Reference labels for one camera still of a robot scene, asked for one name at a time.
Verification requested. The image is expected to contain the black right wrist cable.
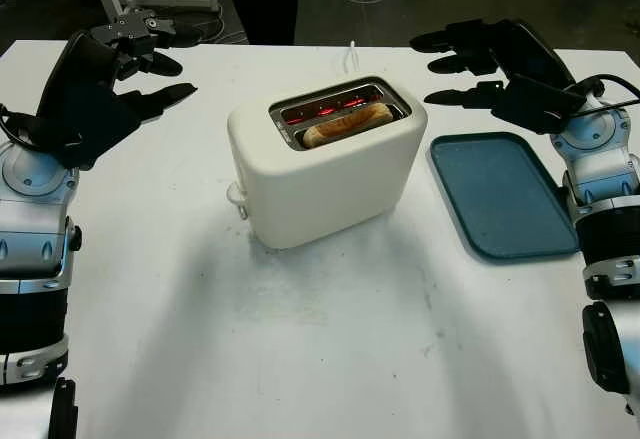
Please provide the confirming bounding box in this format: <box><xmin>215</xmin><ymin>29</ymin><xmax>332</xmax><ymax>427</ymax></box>
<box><xmin>564</xmin><ymin>74</ymin><xmax>640</xmax><ymax>120</ymax></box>

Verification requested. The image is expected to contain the cream white toaster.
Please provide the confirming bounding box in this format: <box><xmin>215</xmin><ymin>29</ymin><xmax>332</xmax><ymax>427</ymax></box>
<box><xmin>227</xmin><ymin>76</ymin><xmax>430</xmax><ymax>250</ymax></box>

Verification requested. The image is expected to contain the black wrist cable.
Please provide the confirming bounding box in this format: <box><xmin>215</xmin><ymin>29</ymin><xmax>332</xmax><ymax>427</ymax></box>
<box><xmin>564</xmin><ymin>74</ymin><xmax>640</xmax><ymax>120</ymax></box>
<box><xmin>0</xmin><ymin>103</ymin><xmax>76</xmax><ymax>154</ymax></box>

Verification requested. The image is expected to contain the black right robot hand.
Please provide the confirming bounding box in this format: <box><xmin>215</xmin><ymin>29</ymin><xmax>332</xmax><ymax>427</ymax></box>
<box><xmin>409</xmin><ymin>18</ymin><xmax>577</xmax><ymax>108</ymax></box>

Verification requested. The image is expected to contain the white toaster power cord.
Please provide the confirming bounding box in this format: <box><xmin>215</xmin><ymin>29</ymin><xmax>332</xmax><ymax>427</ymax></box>
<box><xmin>343</xmin><ymin>41</ymin><xmax>359</xmax><ymax>77</ymax></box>

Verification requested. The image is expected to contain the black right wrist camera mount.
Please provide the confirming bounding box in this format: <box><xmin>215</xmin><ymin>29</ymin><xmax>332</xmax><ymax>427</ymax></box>
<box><xmin>492</xmin><ymin>73</ymin><xmax>586</xmax><ymax>134</ymax></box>

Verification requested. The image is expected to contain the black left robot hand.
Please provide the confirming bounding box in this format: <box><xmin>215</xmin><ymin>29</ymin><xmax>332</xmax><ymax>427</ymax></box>
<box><xmin>35</xmin><ymin>7</ymin><xmax>199</xmax><ymax>151</ymax></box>

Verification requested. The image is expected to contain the person in black trousers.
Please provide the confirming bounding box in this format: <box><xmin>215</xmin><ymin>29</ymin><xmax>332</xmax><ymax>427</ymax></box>
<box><xmin>227</xmin><ymin>0</ymin><xmax>302</xmax><ymax>46</ymax></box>

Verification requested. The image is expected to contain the blue plastic tray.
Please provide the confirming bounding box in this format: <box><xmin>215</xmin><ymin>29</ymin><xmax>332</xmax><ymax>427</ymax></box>
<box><xmin>425</xmin><ymin>132</ymin><xmax>581</xmax><ymax>262</ymax></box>

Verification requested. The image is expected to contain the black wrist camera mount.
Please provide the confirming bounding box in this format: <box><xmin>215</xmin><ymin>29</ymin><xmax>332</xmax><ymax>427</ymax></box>
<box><xmin>57</xmin><ymin>81</ymin><xmax>144</xmax><ymax>171</ymax></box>
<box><xmin>492</xmin><ymin>73</ymin><xmax>586</xmax><ymax>134</ymax></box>

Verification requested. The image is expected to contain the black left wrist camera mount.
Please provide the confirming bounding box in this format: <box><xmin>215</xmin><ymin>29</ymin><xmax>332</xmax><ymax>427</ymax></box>
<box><xmin>57</xmin><ymin>81</ymin><xmax>144</xmax><ymax>171</ymax></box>

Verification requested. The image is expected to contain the browned toast slice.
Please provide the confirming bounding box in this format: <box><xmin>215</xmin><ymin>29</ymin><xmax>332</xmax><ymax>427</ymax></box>
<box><xmin>303</xmin><ymin>103</ymin><xmax>395</xmax><ymax>149</ymax></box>

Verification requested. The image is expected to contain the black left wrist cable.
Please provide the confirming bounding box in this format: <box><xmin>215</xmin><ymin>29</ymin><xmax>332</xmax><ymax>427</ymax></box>
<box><xmin>0</xmin><ymin>103</ymin><xmax>76</xmax><ymax>154</ymax></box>

